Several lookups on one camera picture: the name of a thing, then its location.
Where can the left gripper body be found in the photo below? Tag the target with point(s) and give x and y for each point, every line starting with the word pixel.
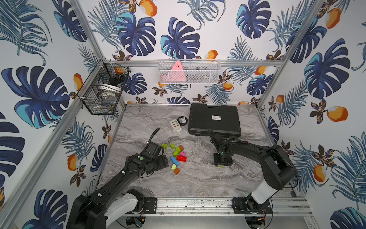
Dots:
pixel 161 161

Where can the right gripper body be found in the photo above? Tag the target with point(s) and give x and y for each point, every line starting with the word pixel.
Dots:
pixel 220 160

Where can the light green orange lego stack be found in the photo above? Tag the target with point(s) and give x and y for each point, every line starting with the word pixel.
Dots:
pixel 175 169

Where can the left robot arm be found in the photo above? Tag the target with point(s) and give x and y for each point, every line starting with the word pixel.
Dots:
pixel 102 207

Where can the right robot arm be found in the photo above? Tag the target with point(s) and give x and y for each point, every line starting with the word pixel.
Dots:
pixel 278 170

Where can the light blue long lego brick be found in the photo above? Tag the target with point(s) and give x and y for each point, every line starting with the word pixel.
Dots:
pixel 175 161

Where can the red long lego brick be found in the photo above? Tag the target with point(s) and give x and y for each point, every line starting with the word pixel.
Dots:
pixel 181 158

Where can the black plastic tool case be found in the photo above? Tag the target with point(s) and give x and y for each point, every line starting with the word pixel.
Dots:
pixel 223 120

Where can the white remote control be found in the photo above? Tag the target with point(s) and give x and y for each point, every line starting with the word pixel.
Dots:
pixel 175 124

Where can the black round tape measure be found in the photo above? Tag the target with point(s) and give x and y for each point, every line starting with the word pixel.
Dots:
pixel 182 120

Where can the pink triangle card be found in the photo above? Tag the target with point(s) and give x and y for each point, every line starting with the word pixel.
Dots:
pixel 176 74

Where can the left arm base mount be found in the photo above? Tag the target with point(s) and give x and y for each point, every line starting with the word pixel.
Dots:
pixel 145 205

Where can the aluminium front rail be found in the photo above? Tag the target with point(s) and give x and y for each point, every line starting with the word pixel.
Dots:
pixel 282 207

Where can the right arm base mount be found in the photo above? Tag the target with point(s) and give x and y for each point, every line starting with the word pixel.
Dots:
pixel 244 205

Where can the black wire basket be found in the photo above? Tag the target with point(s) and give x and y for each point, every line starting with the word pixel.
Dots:
pixel 103 88

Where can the clear wall tray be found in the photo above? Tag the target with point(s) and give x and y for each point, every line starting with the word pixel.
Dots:
pixel 204 72

